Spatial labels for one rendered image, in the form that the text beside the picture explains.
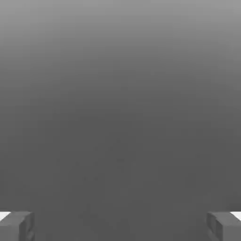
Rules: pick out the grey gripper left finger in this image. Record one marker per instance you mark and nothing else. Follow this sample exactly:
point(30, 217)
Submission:
point(15, 226)

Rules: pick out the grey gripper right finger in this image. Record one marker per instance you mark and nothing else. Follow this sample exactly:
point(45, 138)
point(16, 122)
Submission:
point(226, 226)

